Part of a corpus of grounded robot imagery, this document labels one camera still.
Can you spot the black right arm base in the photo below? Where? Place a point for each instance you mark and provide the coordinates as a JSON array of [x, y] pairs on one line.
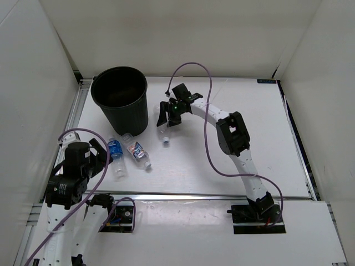
[[246, 221]]

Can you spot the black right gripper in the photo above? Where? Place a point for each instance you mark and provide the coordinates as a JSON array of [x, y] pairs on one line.
[[166, 107]]

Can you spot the blue label plastic bottle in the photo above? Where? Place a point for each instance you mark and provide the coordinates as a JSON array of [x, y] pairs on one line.
[[116, 153]]

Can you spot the orange blue label bottle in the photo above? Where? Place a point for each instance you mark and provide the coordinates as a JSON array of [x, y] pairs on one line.
[[137, 152]]

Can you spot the black plastic waste bin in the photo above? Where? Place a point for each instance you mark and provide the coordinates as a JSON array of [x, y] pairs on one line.
[[120, 92]]

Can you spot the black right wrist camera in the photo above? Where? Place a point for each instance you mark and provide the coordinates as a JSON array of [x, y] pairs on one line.
[[181, 92]]

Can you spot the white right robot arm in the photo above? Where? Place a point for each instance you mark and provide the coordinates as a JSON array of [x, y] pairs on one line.
[[233, 139]]

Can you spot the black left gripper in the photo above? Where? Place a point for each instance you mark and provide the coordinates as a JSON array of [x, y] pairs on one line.
[[102, 152]]

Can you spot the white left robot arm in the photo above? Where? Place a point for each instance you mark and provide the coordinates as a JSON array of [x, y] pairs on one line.
[[72, 217]]

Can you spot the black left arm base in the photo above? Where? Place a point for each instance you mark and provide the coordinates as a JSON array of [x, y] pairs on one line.
[[121, 218]]

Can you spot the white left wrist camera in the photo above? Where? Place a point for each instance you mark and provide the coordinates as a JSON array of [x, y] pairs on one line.
[[69, 138]]

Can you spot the clear unlabelled plastic bottle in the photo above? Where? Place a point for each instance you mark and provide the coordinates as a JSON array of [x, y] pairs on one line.
[[163, 130]]

